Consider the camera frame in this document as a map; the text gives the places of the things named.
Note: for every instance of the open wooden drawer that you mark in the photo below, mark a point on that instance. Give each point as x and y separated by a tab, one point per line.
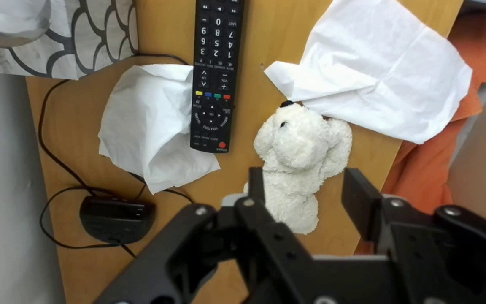
484	162

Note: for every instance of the light wooden nightstand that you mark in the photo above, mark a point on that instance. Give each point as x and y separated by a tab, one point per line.
74	145

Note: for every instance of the white tissue in box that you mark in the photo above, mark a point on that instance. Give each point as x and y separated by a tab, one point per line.
6	19

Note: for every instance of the scallop patterned tissue box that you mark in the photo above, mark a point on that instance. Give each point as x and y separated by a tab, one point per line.
91	44

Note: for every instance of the black charging dock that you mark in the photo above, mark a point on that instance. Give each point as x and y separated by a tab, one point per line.
116	218

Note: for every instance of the black remote control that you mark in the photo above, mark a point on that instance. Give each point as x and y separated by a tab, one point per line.
216	73

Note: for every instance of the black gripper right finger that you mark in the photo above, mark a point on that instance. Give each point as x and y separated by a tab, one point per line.
438	253

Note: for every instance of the orange cloth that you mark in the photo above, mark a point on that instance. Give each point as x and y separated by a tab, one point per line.
421	174

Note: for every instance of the white plush toy animal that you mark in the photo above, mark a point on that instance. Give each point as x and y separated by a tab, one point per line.
295	157

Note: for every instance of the crumpled white tissue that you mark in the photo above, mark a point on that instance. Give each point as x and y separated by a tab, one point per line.
146	123

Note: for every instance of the flat white tissue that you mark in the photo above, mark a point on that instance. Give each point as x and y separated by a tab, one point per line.
378	67

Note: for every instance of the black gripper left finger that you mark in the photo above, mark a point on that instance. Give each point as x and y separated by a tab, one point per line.
219	253

